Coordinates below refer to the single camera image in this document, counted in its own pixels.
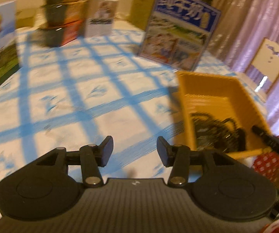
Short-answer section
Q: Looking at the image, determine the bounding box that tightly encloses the red checked cloth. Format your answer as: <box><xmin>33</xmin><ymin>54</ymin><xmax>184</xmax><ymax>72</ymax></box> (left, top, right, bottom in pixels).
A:
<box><xmin>252</xmin><ymin>131</ymin><xmax>279</xmax><ymax>182</ymax></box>

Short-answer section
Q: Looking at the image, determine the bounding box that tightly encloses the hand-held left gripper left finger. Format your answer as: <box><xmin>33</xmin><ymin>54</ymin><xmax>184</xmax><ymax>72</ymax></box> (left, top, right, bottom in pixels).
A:
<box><xmin>36</xmin><ymin>136</ymin><xmax>114</xmax><ymax>188</ymax></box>

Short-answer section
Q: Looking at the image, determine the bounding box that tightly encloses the brown cardboard box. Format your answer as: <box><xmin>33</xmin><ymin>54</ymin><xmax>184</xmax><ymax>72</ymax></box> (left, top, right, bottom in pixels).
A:
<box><xmin>130</xmin><ymin>0</ymin><xmax>162</xmax><ymax>27</ymax></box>

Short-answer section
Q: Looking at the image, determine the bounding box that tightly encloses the pink patterned curtain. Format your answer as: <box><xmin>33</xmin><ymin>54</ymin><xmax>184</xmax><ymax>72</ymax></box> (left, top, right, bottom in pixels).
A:
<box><xmin>202</xmin><ymin>0</ymin><xmax>279</xmax><ymax>136</ymax></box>

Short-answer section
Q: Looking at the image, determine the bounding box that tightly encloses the black and red food bowl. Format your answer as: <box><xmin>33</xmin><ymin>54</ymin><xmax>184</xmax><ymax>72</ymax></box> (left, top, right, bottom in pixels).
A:
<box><xmin>36</xmin><ymin>21</ymin><xmax>82</xmax><ymax>48</ymax></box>

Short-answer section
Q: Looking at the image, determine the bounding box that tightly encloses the pile of brown bead bracelets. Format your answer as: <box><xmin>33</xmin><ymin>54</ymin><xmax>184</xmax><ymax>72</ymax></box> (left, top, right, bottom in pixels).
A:
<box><xmin>190</xmin><ymin>113</ymin><xmax>248</xmax><ymax>151</ymax></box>

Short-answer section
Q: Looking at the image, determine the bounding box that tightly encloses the blue illustrated milk carton box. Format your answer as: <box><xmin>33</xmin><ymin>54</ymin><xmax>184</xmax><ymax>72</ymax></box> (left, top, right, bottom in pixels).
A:
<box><xmin>138</xmin><ymin>0</ymin><xmax>221</xmax><ymax>71</ymax></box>

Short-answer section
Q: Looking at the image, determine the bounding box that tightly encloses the blue checked tablecloth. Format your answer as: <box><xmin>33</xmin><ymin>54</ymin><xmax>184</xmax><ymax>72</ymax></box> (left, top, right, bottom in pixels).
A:
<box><xmin>0</xmin><ymin>28</ymin><xmax>268</xmax><ymax>226</ymax></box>

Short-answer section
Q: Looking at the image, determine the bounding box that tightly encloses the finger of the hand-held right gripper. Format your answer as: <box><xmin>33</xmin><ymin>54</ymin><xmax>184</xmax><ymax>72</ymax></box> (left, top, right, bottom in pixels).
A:
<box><xmin>252</xmin><ymin>125</ymin><xmax>279</xmax><ymax>154</ymax></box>

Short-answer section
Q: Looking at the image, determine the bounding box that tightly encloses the white wooden chair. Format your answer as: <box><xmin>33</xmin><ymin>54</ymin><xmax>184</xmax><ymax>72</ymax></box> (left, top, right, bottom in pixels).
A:
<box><xmin>245</xmin><ymin>37</ymin><xmax>279</xmax><ymax>94</ymax></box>

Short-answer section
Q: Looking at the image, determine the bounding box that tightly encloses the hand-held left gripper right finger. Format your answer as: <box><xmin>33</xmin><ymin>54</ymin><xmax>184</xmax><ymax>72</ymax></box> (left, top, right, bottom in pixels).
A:
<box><xmin>156</xmin><ymin>136</ymin><xmax>227</xmax><ymax>187</ymax></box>

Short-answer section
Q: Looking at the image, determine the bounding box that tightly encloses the black and yellow food bowl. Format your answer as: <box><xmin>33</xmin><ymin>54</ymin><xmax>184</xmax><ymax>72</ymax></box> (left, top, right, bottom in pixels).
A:
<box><xmin>42</xmin><ymin>0</ymin><xmax>86</xmax><ymax>27</ymax></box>

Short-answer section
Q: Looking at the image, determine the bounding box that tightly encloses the yellow plastic tray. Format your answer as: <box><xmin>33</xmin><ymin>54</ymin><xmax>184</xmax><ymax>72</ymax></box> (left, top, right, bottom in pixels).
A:
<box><xmin>176</xmin><ymin>71</ymin><xmax>273</xmax><ymax>161</ymax></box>

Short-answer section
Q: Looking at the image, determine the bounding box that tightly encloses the small white product box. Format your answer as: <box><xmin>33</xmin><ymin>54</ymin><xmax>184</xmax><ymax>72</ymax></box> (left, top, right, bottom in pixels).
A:
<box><xmin>85</xmin><ymin>0</ymin><xmax>118</xmax><ymax>38</ymax></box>

